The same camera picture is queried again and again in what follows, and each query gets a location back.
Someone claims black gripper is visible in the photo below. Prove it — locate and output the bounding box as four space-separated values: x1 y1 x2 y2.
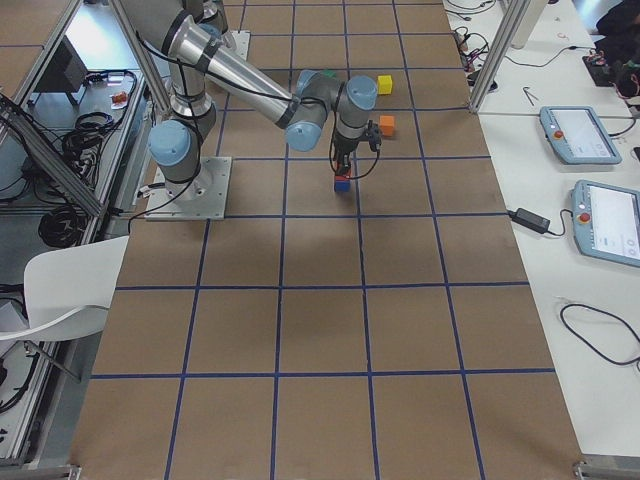
330 132 366 168

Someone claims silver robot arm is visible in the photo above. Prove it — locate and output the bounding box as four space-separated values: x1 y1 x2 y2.
122 1 382 192

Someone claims blue wooden block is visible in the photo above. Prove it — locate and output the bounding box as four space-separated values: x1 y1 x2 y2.
334 176 351 193

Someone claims orange wooden block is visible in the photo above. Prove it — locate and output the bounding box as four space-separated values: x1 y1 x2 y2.
378 115 396 138

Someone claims yellow wooden block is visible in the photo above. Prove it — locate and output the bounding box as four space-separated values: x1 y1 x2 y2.
377 75 394 96

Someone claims black power adapter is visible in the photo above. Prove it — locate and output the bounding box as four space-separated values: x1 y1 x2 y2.
507 208 550 234

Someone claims upper teach pendant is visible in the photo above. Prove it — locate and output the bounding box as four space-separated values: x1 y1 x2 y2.
539 106 622 165

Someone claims teach pendant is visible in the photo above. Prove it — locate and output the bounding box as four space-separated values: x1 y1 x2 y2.
539 106 622 165
571 180 639 267

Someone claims lower teach pendant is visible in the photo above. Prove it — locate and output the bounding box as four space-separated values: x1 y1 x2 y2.
571 180 639 267

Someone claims white plastic chair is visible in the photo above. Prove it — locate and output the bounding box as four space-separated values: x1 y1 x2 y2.
1 236 129 342

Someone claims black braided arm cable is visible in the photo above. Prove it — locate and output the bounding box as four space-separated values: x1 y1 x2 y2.
134 29 384 180

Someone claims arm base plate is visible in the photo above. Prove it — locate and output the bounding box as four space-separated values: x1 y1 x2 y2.
144 156 232 221
222 30 251 60

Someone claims aluminium frame post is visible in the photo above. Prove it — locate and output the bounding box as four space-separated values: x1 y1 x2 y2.
468 0 530 114

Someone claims black cable on table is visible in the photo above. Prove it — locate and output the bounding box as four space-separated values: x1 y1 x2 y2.
553 294 640 374

